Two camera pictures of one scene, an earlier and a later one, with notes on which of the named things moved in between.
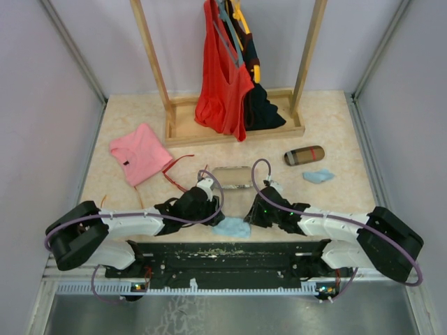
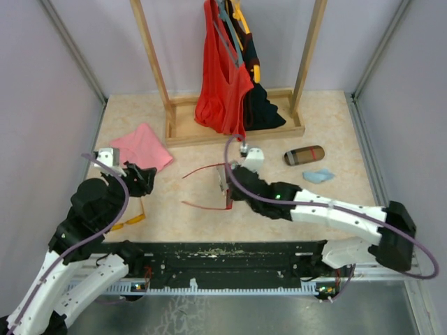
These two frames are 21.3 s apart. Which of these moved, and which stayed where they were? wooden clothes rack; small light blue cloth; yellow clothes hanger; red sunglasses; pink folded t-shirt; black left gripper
Moved: black left gripper; red sunglasses
Stayed: small light blue cloth; pink folded t-shirt; wooden clothes rack; yellow clothes hanger
